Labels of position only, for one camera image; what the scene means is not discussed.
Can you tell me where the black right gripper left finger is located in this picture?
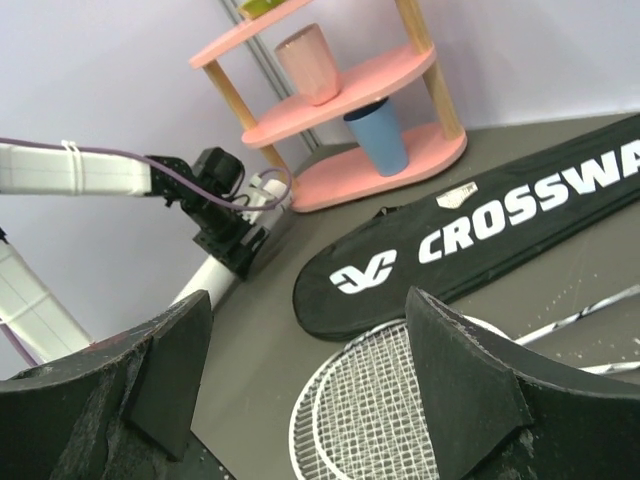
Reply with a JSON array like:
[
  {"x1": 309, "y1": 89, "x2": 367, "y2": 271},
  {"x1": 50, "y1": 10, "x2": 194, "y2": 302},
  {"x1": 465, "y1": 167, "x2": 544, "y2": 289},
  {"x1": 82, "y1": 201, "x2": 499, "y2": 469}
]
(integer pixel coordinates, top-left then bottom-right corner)
[{"x1": 1, "y1": 290, "x2": 213, "y2": 479}]

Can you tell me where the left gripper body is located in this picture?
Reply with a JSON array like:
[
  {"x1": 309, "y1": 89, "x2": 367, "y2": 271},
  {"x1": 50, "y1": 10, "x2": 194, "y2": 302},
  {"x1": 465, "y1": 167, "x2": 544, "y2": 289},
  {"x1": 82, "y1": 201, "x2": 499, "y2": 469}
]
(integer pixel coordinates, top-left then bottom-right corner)
[{"x1": 192, "y1": 209, "x2": 268, "y2": 280}]

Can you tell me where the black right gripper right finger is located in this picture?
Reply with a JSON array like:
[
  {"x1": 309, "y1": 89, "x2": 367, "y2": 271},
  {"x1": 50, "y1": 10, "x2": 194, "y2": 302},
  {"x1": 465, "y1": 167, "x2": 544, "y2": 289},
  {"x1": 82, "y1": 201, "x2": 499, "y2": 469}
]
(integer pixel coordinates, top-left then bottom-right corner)
[{"x1": 405, "y1": 287, "x2": 639, "y2": 479}]

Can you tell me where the silver badminton racket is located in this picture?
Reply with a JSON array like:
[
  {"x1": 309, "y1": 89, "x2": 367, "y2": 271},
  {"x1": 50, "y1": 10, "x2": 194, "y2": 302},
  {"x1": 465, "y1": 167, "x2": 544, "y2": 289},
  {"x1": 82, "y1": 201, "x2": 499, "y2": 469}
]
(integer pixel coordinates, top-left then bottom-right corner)
[
  {"x1": 288, "y1": 284, "x2": 640, "y2": 479},
  {"x1": 312, "y1": 329, "x2": 640, "y2": 480}
]

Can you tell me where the black Crossway racket bag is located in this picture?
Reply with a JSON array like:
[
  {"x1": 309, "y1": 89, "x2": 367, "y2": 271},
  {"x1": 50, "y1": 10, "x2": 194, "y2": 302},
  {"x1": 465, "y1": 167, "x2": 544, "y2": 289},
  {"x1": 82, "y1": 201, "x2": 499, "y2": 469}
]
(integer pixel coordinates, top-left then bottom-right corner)
[{"x1": 292, "y1": 116, "x2": 639, "y2": 341}]

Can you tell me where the white shuttlecock tube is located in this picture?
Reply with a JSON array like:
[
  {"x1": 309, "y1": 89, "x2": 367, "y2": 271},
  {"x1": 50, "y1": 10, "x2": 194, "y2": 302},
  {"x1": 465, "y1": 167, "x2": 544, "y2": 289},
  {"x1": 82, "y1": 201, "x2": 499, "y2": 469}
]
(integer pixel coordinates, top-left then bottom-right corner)
[{"x1": 170, "y1": 175, "x2": 292, "y2": 310}]

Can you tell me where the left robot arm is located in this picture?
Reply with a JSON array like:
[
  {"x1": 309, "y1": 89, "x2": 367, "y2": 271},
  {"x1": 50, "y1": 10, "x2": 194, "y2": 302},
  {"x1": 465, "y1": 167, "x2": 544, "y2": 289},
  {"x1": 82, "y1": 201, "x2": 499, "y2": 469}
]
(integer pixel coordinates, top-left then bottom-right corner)
[{"x1": 1, "y1": 139, "x2": 289, "y2": 367}]

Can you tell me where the pink three-tier shelf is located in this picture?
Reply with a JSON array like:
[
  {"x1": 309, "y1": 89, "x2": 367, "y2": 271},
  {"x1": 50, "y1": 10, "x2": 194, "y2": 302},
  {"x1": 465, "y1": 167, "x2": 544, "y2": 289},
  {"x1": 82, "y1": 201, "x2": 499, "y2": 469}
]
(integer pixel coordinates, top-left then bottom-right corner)
[{"x1": 188, "y1": 0, "x2": 469, "y2": 214}]

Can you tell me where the blue cup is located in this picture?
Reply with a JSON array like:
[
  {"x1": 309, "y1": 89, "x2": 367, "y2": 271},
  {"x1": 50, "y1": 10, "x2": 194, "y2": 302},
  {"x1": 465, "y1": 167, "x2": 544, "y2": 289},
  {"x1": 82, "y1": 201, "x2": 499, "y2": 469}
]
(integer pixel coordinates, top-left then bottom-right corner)
[{"x1": 343, "y1": 97, "x2": 409, "y2": 177}]

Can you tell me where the pink cup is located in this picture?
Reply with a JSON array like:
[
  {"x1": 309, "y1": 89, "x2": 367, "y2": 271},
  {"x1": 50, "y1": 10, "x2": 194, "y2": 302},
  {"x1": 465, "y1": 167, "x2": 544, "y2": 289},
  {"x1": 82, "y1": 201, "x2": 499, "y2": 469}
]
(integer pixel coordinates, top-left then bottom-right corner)
[{"x1": 275, "y1": 23, "x2": 342, "y2": 106}]

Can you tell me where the green dotted plate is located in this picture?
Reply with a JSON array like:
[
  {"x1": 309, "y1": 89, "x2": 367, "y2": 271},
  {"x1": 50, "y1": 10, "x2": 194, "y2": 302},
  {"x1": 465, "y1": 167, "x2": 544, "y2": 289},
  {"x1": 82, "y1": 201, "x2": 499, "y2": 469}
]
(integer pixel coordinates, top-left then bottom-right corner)
[{"x1": 237, "y1": 0, "x2": 283, "y2": 20}]

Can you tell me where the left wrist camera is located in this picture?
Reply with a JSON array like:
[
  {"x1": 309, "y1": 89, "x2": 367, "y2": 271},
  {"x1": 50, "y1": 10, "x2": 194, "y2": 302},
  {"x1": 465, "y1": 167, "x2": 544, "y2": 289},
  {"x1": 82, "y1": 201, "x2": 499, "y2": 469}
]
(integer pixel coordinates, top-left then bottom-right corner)
[{"x1": 234, "y1": 173, "x2": 292, "y2": 227}]

